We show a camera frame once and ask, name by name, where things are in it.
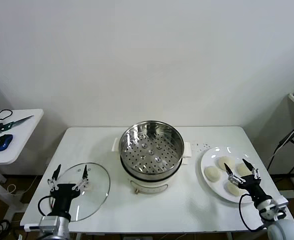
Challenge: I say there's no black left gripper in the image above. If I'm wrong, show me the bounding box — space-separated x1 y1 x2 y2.
47 164 90 218

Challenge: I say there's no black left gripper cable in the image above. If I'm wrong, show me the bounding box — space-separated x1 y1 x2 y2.
37 194 57 218

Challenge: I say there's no white floor cable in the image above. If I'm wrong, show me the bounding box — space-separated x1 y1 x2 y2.
6 174 42 198

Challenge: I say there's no large white round plate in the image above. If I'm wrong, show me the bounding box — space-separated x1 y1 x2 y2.
200 146 265 204

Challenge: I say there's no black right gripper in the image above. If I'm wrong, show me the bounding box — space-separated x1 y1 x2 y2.
223 158 272 205

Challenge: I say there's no round glass pot lid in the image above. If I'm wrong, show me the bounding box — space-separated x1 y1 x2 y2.
48 162 112 223

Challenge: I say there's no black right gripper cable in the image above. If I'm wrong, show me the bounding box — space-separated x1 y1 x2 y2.
238 193 267 232

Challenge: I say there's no black cable adapter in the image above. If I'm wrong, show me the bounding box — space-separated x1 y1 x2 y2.
279 129 294 147

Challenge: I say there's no perforated steel steamer basket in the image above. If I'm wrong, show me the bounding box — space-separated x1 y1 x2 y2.
119 120 185 181

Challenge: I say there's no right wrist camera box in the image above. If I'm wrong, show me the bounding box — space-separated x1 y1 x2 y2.
274 196 289 208

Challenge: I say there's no small white side table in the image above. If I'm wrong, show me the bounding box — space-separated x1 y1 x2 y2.
0 108 45 221

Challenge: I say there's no white steamed baozi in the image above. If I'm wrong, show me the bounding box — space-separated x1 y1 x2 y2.
203 165 222 182
236 162 252 176
217 156 234 172
225 181 247 197

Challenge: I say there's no blue computer mouse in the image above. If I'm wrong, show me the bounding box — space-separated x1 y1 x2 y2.
0 134 14 152

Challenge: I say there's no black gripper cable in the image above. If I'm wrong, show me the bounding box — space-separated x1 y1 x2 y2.
37 194 57 218
238 193 267 232

